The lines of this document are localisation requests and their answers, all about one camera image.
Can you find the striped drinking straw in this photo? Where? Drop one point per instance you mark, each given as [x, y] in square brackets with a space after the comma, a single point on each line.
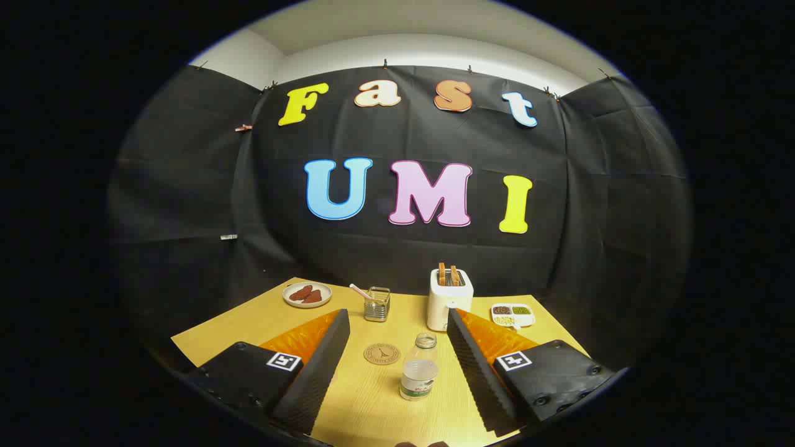
[359, 290]

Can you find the clear plastic juice bottle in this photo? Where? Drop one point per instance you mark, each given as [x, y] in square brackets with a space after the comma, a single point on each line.
[419, 372]

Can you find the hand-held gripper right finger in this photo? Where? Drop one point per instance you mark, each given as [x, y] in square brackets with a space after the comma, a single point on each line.
[478, 372]

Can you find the red sausage piece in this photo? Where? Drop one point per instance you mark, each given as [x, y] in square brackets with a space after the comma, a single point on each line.
[313, 297]
[300, 293]

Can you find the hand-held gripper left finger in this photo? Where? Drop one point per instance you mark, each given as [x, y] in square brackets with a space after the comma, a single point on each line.
[317, 372]

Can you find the round wooden coaster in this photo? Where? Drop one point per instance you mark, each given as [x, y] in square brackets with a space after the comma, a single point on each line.
[382, 354]

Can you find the white round plate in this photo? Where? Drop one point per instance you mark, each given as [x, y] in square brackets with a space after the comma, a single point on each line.
[295, 303]

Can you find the white toaster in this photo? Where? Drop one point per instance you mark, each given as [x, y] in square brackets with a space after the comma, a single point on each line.
[448, 304]

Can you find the white divided dish with beans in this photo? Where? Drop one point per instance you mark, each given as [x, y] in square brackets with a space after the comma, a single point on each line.
[513, 315]

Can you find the black backdrop cloth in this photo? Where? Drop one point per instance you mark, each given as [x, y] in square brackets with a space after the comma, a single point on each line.
[404, 261]

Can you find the toast slice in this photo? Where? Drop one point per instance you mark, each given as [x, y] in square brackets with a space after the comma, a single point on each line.
[441, 274]
[454, 275]

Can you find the wooden table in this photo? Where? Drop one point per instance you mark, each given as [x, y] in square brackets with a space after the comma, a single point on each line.
[372, 403]

